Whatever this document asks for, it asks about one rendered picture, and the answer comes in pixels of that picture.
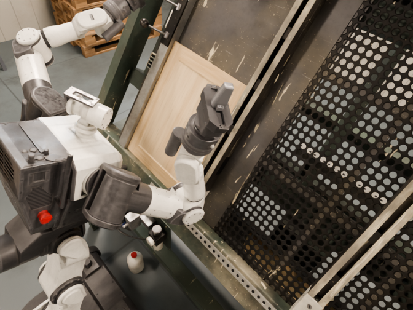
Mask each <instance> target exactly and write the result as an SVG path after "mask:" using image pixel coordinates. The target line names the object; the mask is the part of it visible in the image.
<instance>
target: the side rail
mask: <svg viewBox="0 0 413 310"><path fill-rule="evenodd" d="M144 1H145V3H146V5H145V6H144V7H143V8H142V9H140V8H138V9H136V10H135V11H134V12H133V11H131V14H130V15H129V16H128V18H127V21H126V24H125V28H124V29H123V32H122V34H121V37H120V39H119V43H118V45H117V48H116V51H115V53H114V56H113V58H112V61H111V64H110V66H109V69H108V72H107V74H106V77H105V79H104V83H103V85H102V88H101V90H100V93H99V96H98V98H99V99H100V101H99V103H101V104H102V105H105V106H107V107H109V108H111V109H112V110H113V114H112V119H111V121H110V123H113V122H114V120H115V118H116V115H117V112H118V110H119V108H120V105H121V103H122V100H123V98H124V95H125V93H126V91H127V88H128V85H129V82H128V81H127V80H128V77H129V75H130V73H131V70H132V68H133V67H136V66H137V64H138V61H139V59H140V56H141V54H142V52H143V49H144V47H145V45H146V42H147V39H148V37H149V35H150V32H151V30H152V29H151V28H150V27H147V28H142V27H141V26H140V20H141V19H142V18H145V19H147V20H148V22H149V25H151V26H153V25H154V22H155V20H156V18H157V15H158V13H159V10H160V8H161V6H162V3H163V0H144Z"/></svg>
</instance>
